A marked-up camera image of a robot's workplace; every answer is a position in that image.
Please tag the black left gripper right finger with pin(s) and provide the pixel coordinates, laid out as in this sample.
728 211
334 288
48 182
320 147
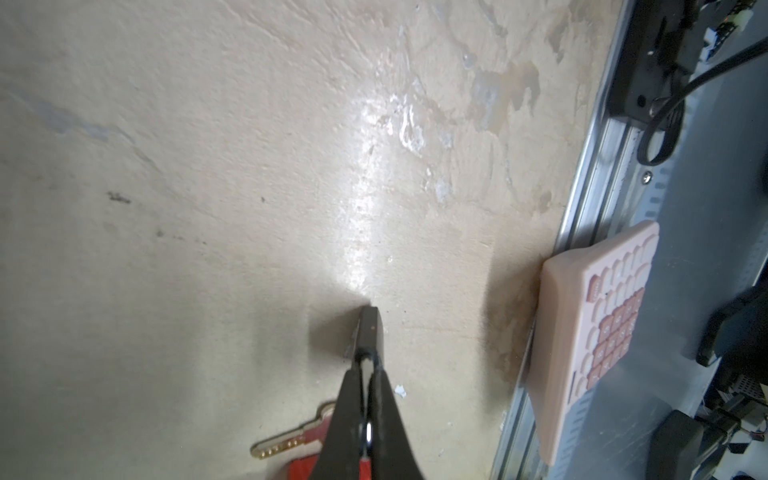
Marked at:
389 450

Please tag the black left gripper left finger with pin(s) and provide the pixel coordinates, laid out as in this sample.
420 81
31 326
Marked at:
341 453

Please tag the small black padlock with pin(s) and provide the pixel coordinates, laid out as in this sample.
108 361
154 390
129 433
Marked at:
368 338

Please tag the pink calculator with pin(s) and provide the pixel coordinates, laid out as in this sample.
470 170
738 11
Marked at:
588 308

